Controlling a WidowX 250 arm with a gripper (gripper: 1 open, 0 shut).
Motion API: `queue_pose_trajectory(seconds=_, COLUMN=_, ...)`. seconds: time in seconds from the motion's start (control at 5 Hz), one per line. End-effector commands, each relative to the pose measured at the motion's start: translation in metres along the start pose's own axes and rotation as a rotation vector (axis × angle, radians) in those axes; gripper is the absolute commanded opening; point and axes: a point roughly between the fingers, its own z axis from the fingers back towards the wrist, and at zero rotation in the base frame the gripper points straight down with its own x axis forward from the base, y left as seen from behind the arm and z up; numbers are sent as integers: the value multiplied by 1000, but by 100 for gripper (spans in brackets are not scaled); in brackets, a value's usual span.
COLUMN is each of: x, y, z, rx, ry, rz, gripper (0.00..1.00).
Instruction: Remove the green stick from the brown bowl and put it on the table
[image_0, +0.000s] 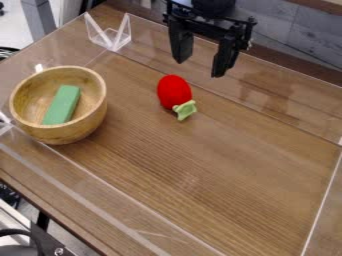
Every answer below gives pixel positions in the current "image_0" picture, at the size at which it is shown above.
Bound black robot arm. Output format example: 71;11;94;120
163;0;258;78

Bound brown wooden bowl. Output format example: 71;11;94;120
10;65;107;145

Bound clear acrylic corner bracket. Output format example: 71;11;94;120
85;12;133;52

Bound grey post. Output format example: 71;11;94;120
20;0;56;41

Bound green rectangular stick block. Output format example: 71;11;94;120
42;85;81;125

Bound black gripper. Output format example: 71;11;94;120
166;0;258;78

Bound black cable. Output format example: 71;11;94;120
0;228;42;256

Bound black table leg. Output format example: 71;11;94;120
36;212;50;231

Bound red plush strawberry toy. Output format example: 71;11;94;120
157;74;197;121

